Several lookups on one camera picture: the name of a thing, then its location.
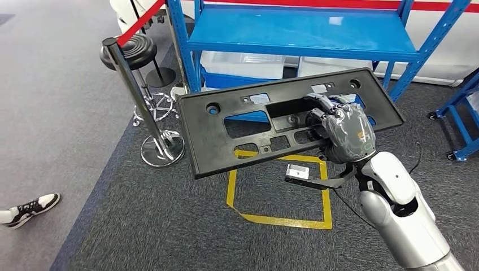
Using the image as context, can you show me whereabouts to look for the thin black post stand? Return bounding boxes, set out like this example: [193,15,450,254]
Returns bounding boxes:
[129,0,177,89]

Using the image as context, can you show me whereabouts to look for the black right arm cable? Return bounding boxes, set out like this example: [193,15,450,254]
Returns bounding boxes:
[332,188,376,230]

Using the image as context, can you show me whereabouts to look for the black plastic plate frame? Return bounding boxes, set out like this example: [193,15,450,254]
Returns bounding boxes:
[176,67,406,180]

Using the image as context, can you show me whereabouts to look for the person's foot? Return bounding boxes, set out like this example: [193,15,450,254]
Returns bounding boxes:
[0,193,61,230]

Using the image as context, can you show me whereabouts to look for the translucent white plastic bin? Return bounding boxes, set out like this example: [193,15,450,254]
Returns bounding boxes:
[297,56,374,78]
[200,51,286,80]

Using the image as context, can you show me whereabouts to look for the red barrier belt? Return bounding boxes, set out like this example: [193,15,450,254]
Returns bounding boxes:
[116,0,166,48]

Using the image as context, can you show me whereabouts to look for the blue metal shelf rack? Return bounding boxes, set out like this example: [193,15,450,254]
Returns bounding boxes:
[428,69,479,162]
[166,0,473,102]

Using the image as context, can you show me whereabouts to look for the yellow floor tape square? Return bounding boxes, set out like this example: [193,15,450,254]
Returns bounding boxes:
[226,149,333,231]

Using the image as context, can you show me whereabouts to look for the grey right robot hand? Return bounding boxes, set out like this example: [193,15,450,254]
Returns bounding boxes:
[303,93,377,165]

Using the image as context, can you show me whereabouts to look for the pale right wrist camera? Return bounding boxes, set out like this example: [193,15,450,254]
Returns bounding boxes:
[285,164,356,191]

